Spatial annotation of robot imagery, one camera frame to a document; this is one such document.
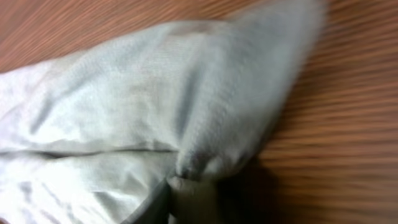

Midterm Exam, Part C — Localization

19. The light blue t-shirt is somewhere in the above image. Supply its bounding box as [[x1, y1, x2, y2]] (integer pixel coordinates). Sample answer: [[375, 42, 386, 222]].
[[1, 0, 326, 223]]

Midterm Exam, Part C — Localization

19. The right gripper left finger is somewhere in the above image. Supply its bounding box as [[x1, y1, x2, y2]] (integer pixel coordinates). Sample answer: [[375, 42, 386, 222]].
[[121, 179, 171, 224]]

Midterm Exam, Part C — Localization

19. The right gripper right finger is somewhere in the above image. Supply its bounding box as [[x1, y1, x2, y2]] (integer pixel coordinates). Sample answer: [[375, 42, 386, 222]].
[[167, 177, 223, 224]]

